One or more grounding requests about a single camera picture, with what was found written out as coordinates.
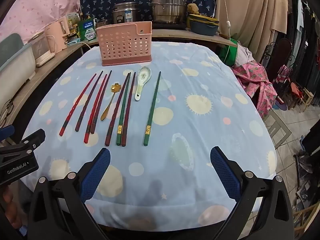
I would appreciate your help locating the blue bowl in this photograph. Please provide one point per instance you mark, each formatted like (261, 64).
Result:
(203, 29)

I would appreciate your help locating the pink electric kettle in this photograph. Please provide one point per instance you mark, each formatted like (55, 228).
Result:
(55, 35)

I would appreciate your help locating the steel rice cooker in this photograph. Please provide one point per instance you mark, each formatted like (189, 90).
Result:
(125, 12)

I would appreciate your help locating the white blender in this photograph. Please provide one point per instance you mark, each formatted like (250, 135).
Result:
(43, 51)

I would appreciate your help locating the pink pineapple print cloth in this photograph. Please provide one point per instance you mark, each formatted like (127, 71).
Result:
(260, 90)

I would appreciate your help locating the white ceramic soup spoon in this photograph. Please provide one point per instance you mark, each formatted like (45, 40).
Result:
(145, 75)

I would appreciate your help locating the dark metal chair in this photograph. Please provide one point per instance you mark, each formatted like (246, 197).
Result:
(280, 52)

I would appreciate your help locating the pink perforated utensil basket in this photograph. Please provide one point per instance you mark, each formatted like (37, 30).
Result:
(122, 47)

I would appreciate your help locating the row of hanging clothes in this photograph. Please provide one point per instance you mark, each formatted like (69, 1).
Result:
(305, 42)

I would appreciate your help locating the grey stool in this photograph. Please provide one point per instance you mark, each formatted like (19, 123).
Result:
(277, 130)

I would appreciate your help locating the yellow rimmed bowl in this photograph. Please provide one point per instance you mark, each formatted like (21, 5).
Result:
(202, 18)

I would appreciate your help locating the person's left hand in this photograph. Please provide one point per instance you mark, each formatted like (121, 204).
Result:
(11, 205)

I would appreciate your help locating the gold flower spoon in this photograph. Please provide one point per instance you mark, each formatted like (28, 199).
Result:
(115, 87)

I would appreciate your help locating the steel steamer pot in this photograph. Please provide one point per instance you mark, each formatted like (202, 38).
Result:
(168, 5)

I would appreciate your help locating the pale food carton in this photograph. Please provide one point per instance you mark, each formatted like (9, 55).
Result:
(73, 18)

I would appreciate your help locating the beige curtain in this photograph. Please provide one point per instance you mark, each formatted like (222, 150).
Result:
(252, 10)

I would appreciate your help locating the brown fuzzy sponge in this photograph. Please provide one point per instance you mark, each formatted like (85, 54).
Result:
(193, 8)

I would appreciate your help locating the pink printed sheet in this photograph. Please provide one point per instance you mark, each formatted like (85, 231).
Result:
(37, 5)

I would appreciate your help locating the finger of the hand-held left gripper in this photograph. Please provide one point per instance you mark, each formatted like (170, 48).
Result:
(7, 132)
(32, 138)

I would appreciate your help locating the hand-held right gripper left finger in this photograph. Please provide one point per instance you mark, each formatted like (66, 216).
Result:
(96, 175)

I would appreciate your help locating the black induction cooker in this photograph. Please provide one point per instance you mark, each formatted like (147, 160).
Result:
(175, 25)

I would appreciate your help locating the light blue dotted tablecloth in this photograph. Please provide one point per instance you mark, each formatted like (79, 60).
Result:
(200, 130)

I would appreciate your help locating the red black-tipped chopstick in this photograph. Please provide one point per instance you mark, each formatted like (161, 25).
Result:
(78, 105)
(97, 105)

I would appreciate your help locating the blue tissue pack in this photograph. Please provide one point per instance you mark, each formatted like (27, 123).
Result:
(73, 40)

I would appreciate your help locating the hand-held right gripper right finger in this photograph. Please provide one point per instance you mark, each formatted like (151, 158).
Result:
(225, 175)

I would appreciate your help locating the green bag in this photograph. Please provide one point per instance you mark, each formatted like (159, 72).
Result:
(231, 52)

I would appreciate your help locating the small wooden stool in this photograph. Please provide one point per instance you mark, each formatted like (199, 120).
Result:
(307, 98)

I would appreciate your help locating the green tin can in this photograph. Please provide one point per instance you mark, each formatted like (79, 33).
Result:
(87, 30)

